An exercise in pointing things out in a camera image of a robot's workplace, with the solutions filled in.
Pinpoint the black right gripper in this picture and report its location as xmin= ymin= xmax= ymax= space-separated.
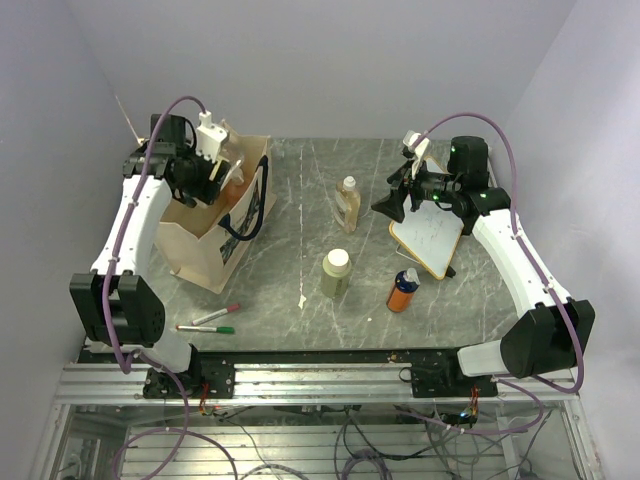
xmin=371 ymin=156 xmax=461 ymax=222

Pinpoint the pink liquid bottle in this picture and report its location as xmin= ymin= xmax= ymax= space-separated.
xmin=222 ymin=170 xmax=248 ymax=207

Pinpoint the clear square bottle black cap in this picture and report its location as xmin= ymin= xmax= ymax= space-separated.
xmin=218 ymin=142 xmax=245 ymax=189

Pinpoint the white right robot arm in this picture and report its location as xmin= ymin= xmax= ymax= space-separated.
xmin=371 ymin=131 xmax=595 ymax=396

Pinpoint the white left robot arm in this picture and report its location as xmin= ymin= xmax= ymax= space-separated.
xmin=69 ymin=110 xmax=230 ymax=397

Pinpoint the beige canvas tote bag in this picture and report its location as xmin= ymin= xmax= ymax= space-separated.
xmin=155 ymin=133 xmax=276 ymax=294

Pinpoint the amber liquid bottle white cap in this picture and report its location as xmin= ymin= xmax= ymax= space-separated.
xmin=334 ymin=176 xmax=361 ymax=233

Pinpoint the yellow-framed small whiteboard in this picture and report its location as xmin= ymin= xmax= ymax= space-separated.
xmin=388 ymin=154 xmax=465 ymax=281

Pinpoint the pale green bottle cream cap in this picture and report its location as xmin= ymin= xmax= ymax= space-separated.
xmin=321 ymin=249 xmax=352 ymax=298

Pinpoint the orange blue pump bottle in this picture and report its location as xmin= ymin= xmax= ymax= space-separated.
xmin=386 ymin=268 xmax=420 ymax=313

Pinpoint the red-capped white marker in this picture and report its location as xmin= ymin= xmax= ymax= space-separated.
xmin=191 ymin=303 xmax=240 ymax=326

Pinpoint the green-capped white marker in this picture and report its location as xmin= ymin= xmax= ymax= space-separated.
xmin=176 ymin=325 xmax=235 ymax=335

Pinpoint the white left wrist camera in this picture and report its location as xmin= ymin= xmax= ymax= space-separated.
xmin=196 ymin=110 xmax=229 ymax=162

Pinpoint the aluminium mounting rail frame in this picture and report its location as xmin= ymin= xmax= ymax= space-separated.
xmin=29 ymin=349 xmax=582 ymax=479

